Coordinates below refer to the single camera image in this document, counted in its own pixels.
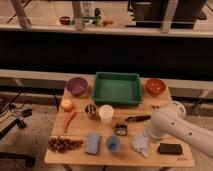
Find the light blue towel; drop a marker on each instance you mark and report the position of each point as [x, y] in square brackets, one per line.
[140, 143]

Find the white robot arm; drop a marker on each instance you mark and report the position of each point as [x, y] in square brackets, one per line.
[170, 119]

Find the white plastic cup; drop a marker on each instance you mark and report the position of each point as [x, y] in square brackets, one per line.
[106, 113]

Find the metal cup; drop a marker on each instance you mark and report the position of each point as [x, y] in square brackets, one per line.
[90, 109]

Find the blue plastic cup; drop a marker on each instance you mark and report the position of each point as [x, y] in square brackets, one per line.
[113, 144]

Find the green plastic tray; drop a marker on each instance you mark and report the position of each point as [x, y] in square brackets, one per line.
[121, 89]

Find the purple bowl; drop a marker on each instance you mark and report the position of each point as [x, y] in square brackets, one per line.
[77, 86]

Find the orange carrot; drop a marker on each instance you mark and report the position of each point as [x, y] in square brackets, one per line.
[68, 119]

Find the yellow apple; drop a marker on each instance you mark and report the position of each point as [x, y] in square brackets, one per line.
[66, 105]

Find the small black box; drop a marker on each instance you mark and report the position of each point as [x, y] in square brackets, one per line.
[121, 129]

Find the blue sponge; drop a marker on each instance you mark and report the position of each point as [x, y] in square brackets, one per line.
[92, 143]

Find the orange object on shelf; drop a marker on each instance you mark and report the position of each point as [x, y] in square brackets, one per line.
[107, 23]

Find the green toy on shelf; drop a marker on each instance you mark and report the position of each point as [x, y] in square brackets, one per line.
[91, 20]

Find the bunch of red grapes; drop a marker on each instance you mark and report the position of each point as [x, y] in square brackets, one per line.
[62, 145]

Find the red bowl on shelf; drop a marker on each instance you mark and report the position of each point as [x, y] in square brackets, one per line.
[64, 20]

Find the black rectangular block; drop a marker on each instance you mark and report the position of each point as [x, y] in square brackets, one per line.
[171, 149]

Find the black handled spoon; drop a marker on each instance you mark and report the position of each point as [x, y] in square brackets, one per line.
[137, 118]

